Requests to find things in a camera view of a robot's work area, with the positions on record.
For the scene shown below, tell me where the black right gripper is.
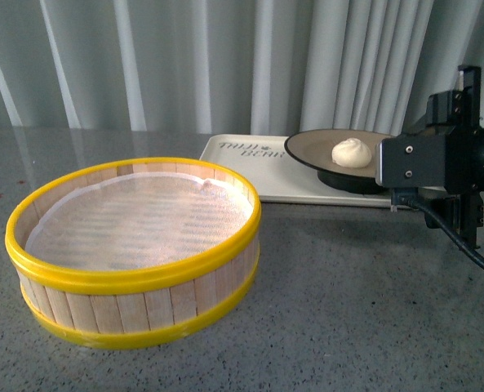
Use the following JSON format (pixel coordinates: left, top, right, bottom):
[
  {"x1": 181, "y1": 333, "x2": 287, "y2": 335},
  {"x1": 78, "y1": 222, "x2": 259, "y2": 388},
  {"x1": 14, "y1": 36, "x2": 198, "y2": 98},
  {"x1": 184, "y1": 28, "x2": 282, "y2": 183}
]
[{"x1": 425, "y1": 65, "x2": 484, "y2": 247}]

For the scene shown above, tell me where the white steamed bun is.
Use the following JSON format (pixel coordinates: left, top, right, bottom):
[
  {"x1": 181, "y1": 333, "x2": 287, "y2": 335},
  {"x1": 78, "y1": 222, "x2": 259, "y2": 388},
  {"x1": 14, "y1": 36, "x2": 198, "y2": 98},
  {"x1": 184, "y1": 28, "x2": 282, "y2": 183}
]
[{"x1": 331, "y1": 137, "x2": 372, "y2": 168}]

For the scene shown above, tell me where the beige plate with black rim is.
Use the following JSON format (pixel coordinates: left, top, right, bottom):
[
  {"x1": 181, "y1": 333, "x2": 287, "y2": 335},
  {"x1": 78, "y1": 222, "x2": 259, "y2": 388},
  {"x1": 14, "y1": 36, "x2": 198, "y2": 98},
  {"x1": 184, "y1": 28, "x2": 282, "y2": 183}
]
[{"x1": 284, "y1": 129, "x2": 387, "y2": 194}]

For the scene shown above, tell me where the cream bear serving tray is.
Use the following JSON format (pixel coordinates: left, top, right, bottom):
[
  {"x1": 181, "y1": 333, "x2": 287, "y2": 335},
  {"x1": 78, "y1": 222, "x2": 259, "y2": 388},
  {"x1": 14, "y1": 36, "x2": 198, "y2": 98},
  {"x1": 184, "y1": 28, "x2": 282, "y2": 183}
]
[{"x1": 200, "y1": 134, "x2": 390, "y2": 208}]

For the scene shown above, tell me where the grey pleated curtain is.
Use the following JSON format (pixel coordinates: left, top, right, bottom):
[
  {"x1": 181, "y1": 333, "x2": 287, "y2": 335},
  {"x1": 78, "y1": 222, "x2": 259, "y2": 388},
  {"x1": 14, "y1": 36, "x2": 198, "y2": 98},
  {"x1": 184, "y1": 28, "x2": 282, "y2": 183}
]
[{"x1": 0, "y1": 1, "x2": 484, "y2": 136}]

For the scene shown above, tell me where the white steamer liner cloth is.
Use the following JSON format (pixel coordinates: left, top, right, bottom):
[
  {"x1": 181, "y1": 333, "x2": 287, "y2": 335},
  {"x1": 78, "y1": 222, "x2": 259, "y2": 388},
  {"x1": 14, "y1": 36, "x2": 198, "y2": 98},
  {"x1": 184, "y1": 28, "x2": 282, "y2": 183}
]
[{"x1": 25, "y1": 172, "x2": 254, "y2": 271}]

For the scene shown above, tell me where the yellow rimmed wooden steamer basket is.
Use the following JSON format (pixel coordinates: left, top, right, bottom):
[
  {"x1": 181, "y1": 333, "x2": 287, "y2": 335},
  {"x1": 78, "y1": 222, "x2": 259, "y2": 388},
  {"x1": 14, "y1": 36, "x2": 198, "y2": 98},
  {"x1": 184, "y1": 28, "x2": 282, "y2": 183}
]
[{"x1": 5, "y1": 158, "x2": 261, "y2": 349}]

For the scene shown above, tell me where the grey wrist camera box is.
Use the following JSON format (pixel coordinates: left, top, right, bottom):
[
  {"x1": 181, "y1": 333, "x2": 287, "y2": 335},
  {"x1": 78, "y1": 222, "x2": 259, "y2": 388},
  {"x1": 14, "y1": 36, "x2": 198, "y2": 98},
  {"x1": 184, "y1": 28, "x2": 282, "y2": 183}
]
[{"x1": 375, "y1": 136, "x2": 446, "y2": 189}]

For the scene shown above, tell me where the black camera cable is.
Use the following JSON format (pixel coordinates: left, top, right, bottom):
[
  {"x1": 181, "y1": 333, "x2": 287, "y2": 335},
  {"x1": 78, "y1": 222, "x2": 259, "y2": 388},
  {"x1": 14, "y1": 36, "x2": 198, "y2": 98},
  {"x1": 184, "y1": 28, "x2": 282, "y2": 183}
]
[{"x1": 389, "y1": 188, "x2": 484, "y2": 283}]

